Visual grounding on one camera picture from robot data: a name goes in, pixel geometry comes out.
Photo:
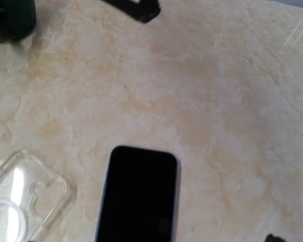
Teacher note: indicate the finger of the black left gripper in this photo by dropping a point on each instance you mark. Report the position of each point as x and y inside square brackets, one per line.
[142, 11]

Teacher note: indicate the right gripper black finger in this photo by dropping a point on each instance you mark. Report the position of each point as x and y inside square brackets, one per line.
[273, 238]

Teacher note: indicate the black mug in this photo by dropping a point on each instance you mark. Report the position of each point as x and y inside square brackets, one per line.
[17, 20]

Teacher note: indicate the black phone with purple edge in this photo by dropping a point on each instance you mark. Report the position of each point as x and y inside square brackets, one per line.
[140, 196]

